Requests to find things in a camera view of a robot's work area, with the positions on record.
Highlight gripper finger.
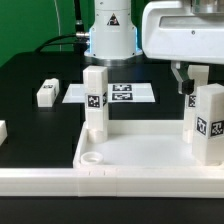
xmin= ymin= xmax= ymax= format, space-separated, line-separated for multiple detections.
xmin=171 ymin=61 xmax=195 ymax=95

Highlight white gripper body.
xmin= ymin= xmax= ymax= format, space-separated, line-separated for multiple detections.
xmin=142 ymin=0 xmax=224 ymax=64

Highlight white desk top tray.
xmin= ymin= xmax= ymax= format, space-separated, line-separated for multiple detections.
xmin=73 ymin=120 xmax=224 ymax=170

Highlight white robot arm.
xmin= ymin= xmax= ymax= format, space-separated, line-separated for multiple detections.
xmin=85 ymin=0 xmax=224 ymax=95

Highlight fiducial marker sheet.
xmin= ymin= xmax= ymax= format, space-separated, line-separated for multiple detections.
xmin=63 ymin=83 xmax=155 ymax=103

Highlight white front fence bar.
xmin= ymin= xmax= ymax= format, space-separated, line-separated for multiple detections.
xmin=0 ymin=167 xmax=224 ymax=198

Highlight white left fence block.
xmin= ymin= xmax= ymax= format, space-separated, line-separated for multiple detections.
xmin=0 ymin=120 xmax=8 ymax=146

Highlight black cables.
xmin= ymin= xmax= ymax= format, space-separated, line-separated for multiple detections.
xmin=34 ymin=0 xmax=91 ymax=54

